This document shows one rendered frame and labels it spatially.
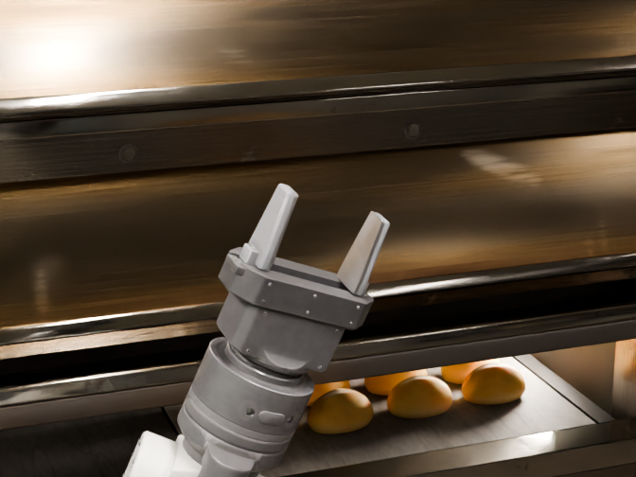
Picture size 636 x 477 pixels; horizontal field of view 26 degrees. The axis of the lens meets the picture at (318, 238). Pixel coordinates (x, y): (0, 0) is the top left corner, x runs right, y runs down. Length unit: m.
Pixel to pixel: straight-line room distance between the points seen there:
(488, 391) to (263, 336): 1.07
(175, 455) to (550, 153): 0.88
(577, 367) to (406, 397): 0.29
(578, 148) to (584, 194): 0.06
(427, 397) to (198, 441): 0.99
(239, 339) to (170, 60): 0.61
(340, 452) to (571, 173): 0.49
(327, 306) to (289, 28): 0.64
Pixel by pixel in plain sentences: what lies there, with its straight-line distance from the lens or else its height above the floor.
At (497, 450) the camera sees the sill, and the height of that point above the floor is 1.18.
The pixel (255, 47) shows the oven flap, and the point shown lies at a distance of 1.59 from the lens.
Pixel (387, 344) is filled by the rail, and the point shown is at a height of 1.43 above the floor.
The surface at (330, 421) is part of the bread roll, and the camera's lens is 1.95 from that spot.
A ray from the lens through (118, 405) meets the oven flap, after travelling 1.52.
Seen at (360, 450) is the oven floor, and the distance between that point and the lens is 1.93.
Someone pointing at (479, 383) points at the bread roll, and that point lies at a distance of 2.06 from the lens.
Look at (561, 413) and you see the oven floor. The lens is 2.07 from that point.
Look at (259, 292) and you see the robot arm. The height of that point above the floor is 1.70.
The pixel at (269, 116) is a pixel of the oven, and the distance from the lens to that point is 1.62.
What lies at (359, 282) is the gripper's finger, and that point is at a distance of 1.04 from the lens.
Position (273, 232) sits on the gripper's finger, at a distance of 1.00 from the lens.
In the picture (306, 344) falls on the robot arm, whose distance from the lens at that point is 1.04.
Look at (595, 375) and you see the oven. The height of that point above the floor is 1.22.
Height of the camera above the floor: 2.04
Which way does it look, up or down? 18 degrees down
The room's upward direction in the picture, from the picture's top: straight up
